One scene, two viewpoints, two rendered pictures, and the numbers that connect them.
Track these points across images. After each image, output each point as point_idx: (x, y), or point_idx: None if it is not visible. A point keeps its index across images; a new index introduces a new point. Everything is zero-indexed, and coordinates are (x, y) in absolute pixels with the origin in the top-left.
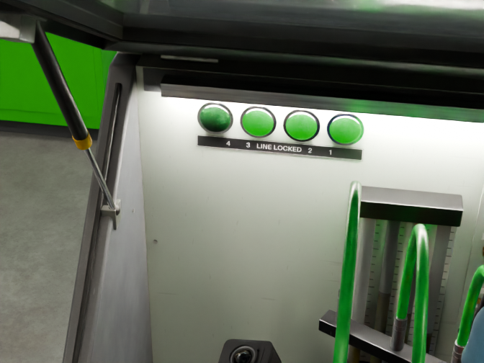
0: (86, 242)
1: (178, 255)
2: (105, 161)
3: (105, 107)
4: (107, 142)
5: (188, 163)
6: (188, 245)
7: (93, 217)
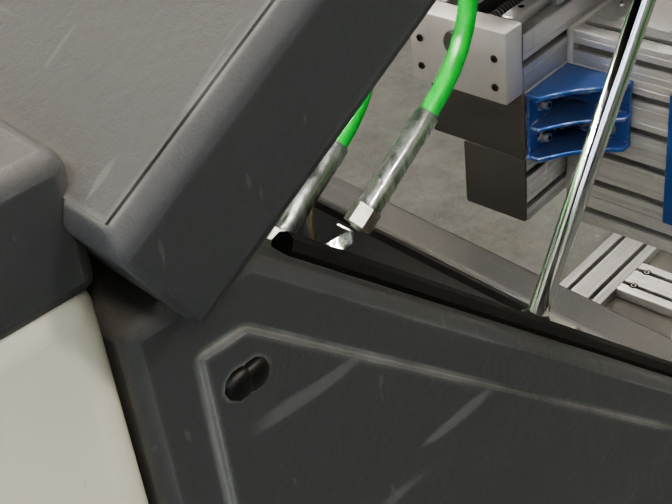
0: (648, 372)
1: None
2: (498, 303)
3: (389, 293)
4: (458, 291)
5: None
6: None
7: (604, 357)
